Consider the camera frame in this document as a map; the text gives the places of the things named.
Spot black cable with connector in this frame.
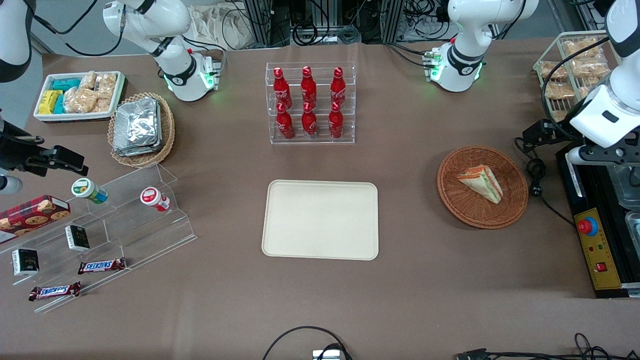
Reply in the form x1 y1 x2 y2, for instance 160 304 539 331
455 332 640 360

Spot black base cable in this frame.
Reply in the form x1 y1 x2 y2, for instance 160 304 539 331
181 34 227 68
384 42 432 69

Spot clear plastic container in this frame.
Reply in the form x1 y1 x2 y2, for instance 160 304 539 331
625 210 640 244
606 164 640 209

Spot Snickers bar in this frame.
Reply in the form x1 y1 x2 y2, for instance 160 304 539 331
77 257 127 275
28 281 82 302

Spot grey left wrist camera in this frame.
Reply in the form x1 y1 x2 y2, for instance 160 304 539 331
565 146 640 167

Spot white rectangular bin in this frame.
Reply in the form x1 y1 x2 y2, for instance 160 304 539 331
33 71 126 123

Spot triangle sandwich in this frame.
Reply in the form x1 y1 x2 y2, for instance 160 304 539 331
456 164 504 205

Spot clear acrylic stepped shelf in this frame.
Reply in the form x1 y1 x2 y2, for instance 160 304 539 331
0 162 198 315

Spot yellow snack pack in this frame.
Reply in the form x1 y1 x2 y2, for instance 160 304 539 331
38 90 63 115

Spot black looped cable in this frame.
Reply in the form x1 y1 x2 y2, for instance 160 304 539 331
262 326 353 360

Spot brown round wicker basket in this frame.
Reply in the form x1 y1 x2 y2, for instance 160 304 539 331
437 145 530 230

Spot aluminium equipment frame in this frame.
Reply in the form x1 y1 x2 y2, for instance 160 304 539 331
243 0 451 47

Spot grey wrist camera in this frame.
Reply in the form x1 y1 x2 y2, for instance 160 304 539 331
565 146 640 167
0 175 24 195

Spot red cola bottle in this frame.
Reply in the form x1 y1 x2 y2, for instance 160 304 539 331
330 67 347 106
328 101 345 139
273 67 292 108
300 66 318 107
301 102 318 139
276 102 295 140

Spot small black box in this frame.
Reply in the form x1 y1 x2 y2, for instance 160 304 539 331
12 248 40 277
65 225 91 252

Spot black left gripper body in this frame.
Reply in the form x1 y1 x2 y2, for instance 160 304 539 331
567 130 640 151

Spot green lidded jar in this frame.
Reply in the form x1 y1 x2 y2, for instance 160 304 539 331
71 177 109 204

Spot red emergency stop button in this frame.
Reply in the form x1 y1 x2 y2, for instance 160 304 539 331
577 216 599 237

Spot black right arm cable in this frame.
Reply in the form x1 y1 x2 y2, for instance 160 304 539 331
30 0 127 57

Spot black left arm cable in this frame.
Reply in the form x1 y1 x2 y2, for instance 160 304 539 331
541 36 612 138

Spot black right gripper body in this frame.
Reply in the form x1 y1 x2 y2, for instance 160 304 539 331
0 120 57 176

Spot white cloth bags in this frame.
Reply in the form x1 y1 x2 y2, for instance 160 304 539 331
187 4 252 51

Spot red tartan cookie box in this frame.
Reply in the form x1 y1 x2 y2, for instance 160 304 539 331
0 195 71 245

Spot white wire rack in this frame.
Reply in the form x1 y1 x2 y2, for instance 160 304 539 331
533 31 621 125

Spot black machine yellow panel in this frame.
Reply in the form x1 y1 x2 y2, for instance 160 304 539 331
556 145 640 299

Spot red lidded jar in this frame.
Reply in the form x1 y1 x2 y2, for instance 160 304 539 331
140 186 171 212

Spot silver foil pouch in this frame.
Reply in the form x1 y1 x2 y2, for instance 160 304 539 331
113 97 163 157

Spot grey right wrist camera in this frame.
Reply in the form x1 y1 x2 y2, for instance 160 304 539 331
0 175 24 195

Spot black power cable with plug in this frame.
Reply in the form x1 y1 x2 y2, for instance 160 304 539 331
514 136 576 228

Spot clear acrylic bottle rack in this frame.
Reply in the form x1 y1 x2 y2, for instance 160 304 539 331
265 61 357 146

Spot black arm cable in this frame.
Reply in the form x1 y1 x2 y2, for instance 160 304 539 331
30 0 127 57
541 36 612 138

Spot cream plastic tray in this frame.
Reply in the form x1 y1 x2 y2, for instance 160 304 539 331
261 179 380 261

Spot light oval wicker basket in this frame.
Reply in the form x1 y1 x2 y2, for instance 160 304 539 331
108 92 176 168

